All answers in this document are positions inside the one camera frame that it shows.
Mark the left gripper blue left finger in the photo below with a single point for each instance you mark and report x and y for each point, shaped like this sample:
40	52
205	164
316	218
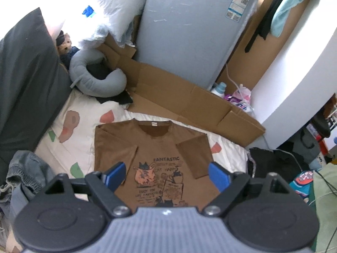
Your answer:
115	176

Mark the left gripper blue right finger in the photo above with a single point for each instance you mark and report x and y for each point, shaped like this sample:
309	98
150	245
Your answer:
219	176

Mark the brown cat print t-shirt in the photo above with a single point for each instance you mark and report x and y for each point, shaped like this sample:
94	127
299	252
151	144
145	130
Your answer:
166	164

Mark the white patterned bed sheet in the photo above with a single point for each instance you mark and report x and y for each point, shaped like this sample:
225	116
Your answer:
67	145

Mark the grey-blue sweatpants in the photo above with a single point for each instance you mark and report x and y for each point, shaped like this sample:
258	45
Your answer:
27	175

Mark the pink white refill pouch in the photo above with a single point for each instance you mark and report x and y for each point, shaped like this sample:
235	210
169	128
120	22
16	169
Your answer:
241	98

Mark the white blue detergent bottle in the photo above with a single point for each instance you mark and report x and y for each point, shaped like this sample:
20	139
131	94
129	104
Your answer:
219	90

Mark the flattened brown cardboard box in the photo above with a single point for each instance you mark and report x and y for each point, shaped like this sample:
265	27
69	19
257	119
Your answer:
160	93

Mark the light green fabric pile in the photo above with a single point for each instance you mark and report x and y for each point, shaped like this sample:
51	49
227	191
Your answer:
325	205

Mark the black garment on bed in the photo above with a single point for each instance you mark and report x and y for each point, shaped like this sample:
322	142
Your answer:
106	84

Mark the small plush teddy bear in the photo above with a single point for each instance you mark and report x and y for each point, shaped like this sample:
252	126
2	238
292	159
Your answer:
65	48

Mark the white plastic-wrapped pillow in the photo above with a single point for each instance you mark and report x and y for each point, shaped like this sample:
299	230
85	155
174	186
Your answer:
111	17

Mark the light blue hanging towel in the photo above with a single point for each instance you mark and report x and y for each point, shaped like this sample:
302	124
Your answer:
281	15

